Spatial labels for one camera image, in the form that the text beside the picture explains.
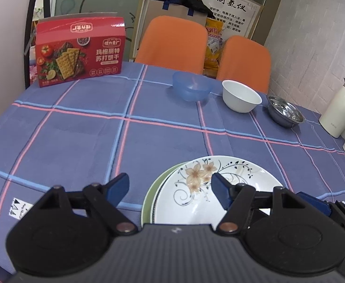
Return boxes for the light green plate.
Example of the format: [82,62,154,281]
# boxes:
[140,163,183,225]

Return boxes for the white plate flower swirl pattern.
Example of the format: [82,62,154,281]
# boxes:
[150,155,282,227]

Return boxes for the white ceramic bowl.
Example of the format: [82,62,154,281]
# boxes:
[222,80,262,113]

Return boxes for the stainless steel bowl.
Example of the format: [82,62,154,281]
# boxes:
[267,96,305,129]

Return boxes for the translucent blue plastic bowl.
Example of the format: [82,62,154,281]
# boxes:
[172,72,214,102]

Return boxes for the blue plaid tablecloth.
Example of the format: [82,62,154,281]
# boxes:
[0,63,345,282]

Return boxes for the white tablecloth label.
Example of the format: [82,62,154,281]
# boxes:
[9,197,33,220]

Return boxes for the right orange chair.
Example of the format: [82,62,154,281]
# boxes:
[216,36,271,93]

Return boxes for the orange chair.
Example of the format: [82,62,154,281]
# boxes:
[135,15,208,75]
[216,36,271,93]

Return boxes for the white thermos jug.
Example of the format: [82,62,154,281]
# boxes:
[319,83,345,138]

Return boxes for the red cracker box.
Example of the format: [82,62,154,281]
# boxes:
[35,13,126,87]

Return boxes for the left orange chair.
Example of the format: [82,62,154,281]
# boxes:
[135,15,208,75]

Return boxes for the yellow snack bag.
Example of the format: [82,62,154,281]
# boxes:
[203,18,226,78]

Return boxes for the black easel stand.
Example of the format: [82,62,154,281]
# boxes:
[24,0,51,89]

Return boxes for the brown paper bag blue handles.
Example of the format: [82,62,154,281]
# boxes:
[141,0,207,37]

